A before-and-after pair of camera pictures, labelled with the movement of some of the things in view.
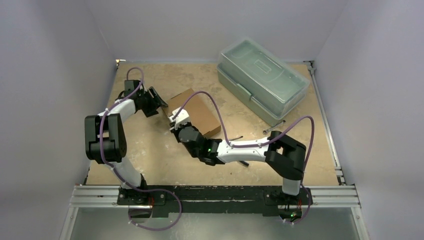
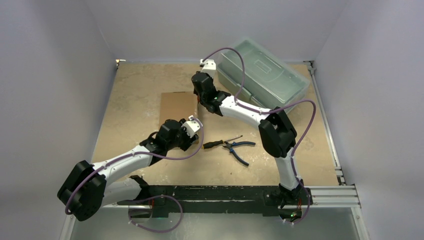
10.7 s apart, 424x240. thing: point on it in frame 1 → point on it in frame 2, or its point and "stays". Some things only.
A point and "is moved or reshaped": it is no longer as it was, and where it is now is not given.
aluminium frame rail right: x=326 y=122 stays
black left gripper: x=155 y=102 → x=188 y=139
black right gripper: x=178 y=130 → x=197 y=78
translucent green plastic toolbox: x=266 y=82 stays
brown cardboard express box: x=201 y=117 is moved or reshaped
